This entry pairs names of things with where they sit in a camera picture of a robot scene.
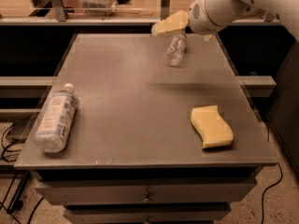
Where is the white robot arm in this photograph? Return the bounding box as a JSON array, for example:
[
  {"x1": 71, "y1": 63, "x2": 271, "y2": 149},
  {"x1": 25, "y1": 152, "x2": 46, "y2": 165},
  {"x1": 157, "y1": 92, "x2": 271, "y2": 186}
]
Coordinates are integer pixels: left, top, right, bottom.
[{"x1": 151, "y1": 0, "x2": 299, "y2": 40}]

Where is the metal drawer knob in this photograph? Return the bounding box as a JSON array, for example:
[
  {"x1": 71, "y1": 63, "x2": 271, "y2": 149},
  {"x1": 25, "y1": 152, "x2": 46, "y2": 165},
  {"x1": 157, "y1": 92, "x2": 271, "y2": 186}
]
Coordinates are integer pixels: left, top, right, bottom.
[{"x1": 143, "y1": 193, "x2": 152, "y2": 203}]

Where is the grey metal railing frame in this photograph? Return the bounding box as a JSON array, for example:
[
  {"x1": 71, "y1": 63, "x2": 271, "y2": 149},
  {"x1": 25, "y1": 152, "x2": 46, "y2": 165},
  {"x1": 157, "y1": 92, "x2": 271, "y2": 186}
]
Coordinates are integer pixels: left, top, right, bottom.
[{"x1": 0, "y1": 0, "x2": 283, "y2": 27}]

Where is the clear plastic storage bin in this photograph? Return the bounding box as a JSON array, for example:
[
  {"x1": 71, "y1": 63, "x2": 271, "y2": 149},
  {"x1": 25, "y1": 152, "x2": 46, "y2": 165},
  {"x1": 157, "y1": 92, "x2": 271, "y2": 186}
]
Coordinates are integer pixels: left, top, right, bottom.
[{"x1": 80, "y1": 0, "x2": 116, "y2": 17}]

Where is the black cable right floor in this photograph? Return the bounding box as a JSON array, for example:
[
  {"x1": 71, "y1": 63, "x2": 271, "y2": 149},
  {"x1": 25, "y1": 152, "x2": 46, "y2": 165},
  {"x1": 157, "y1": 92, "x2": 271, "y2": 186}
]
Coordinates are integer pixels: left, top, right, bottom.
[{"x1": 260, "y1": 121, "x2": 284, "y2": 224}]

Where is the blue label plastic bottle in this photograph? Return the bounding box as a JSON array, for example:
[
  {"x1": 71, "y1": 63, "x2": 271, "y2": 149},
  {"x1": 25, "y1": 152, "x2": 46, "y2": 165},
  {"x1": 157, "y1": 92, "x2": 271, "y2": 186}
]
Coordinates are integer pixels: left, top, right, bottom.
[{"x1": 34, "y1": 83, "x2": 77, "y2": 153}]

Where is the black cables left floor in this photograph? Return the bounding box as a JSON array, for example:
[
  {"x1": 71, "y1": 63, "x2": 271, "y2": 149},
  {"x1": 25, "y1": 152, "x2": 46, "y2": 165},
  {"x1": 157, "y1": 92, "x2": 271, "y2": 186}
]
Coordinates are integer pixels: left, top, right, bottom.
[{"x1": 0, "y1": 115, "x2": 45, "y2": 224}]

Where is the clear crinkled water bottle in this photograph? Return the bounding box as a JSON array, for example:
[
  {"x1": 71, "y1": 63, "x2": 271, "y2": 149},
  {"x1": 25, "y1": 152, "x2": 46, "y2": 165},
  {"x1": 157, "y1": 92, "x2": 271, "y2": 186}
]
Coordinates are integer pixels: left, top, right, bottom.
[{"x1": 165, "y1": 34, "x2": 187, "y2": 67}]

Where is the yellow wavy sponge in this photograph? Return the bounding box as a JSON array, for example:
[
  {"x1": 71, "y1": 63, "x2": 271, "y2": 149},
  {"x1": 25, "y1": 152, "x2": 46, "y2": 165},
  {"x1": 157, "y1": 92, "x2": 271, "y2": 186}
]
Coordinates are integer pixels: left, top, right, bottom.
[{"x1": 191, "y1": 105, "x2": 234, "y2": 149}]

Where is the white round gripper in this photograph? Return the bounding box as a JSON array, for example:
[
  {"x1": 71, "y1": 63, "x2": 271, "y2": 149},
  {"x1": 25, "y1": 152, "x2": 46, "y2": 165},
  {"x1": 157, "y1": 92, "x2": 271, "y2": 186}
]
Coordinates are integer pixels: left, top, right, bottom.
[{"x1": 151, "y1": 0, "x2": 235, "y2": 41}]

